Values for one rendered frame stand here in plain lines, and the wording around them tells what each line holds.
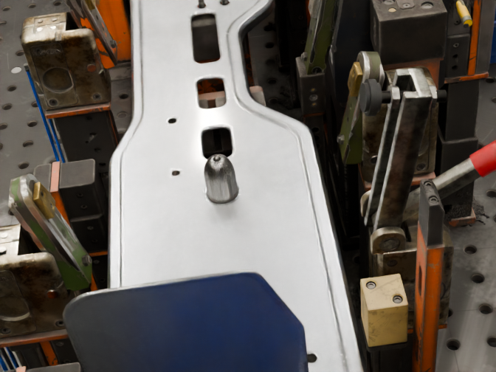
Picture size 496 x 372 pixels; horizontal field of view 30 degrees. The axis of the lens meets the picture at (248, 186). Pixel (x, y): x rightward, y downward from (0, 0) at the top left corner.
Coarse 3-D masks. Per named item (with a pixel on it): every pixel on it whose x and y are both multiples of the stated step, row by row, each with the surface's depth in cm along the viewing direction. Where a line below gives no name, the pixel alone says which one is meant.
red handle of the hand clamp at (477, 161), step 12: (492, 144) 76; (480, 156) 77; (492, 156) 76; (456, 168) 78; (468, 168) 77; (480, 168) 77; (492, 168) 77; (432, 180) 79; (444, 180) 78; (456, 180) 78; (468, 180) 78; (444, 192) 78; (408, 204) 80; (372, 216) 82; (408, 216) 80
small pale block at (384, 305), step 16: (368, 288) 76; (384, 288) 76; (400, 288) 76; (368, 304) 75; (384, 304) 75; (400, 304) 75; (368, 320) 76; (384, 320) 76; (400, 320) 76; (368, 336) 77; (384, 336) 77; (400, 336) 77; (368, 352) 82; (384, 352) 79; (400, 352) 80; (368, 368) 84; (384, 368) 81; (400, 368) 82
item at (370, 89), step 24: (408, 72) 72; (360, 96) 72; (384, 96) 71; (408, 96) 70; (432, 96) 70; (408, 120) 71; (384, 144) 76; (408, 144) 73; (384, 168) 78; (408, 168) 75; (384, 192) 76; (408, 192) 77; (384, 216) 78
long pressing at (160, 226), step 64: (192, 0) 120; (256, 0) 118; (192, 64) 110; (128, 128) 104; (192, 128) 102; (256, 128) 101; (128, 192) 96; (192, 192) 95; (256, 192) 94; (320, 192) 93; (128, 256) 90; (192, 256) 89; (256, 256) 88; (320, 256) 87; (320, 320) 82
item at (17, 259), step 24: (0, 240) 87; (24, 240) 89; (0, 264) 85; (24, 264) 85; (48, 264) 86; (0, 288) 87; (24, 288) 88; (48, 288) 88; (0, 312) 90; (24, 312) 91; (48, 312) 90; (0, 336) 92; (24, 336) 93; (48, 336) 93; (0, 360) 96; (24, 360) 97; (48, 360) 97; (72, 360) 97
